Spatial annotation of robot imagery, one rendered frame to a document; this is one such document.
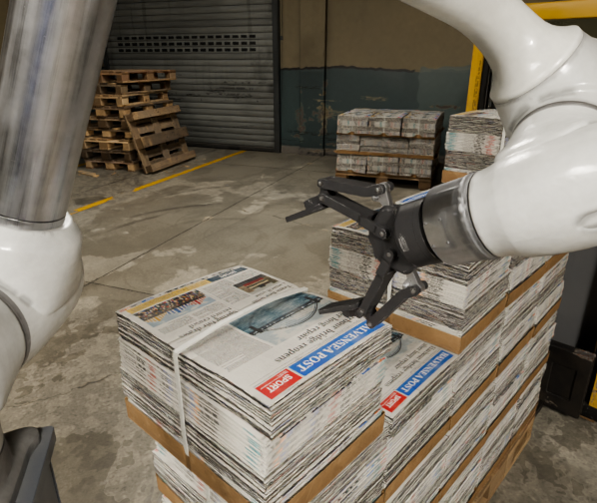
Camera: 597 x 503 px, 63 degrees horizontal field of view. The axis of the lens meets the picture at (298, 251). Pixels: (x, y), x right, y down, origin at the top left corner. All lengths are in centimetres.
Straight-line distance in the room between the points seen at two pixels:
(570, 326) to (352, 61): 601
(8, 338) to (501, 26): 61
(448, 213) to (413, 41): 719
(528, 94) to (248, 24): 793
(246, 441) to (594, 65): 59
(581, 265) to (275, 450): 190
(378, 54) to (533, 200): 733
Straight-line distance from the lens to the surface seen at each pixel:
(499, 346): 150
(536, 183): 46
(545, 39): 57
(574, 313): 248
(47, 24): 61
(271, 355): 71
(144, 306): 88
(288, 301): 87
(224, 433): 74
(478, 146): 169
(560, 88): 56
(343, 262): 126
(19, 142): 63
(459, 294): 112
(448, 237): 50
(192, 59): 892
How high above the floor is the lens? 146
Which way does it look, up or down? 22 degrees down
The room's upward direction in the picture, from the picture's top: straight up
